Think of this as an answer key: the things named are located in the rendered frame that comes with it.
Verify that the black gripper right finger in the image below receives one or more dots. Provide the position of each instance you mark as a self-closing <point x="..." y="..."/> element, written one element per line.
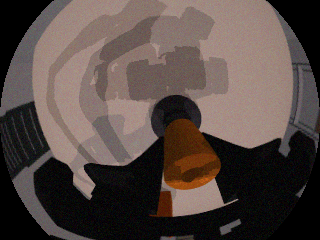
<point x="237" y="163"/>

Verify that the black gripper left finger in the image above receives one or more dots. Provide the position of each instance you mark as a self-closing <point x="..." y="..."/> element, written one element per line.
<point x="143" y="175"/>

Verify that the orange knob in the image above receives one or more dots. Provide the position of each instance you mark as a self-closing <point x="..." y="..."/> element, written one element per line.
<point x="189" y="161"/>

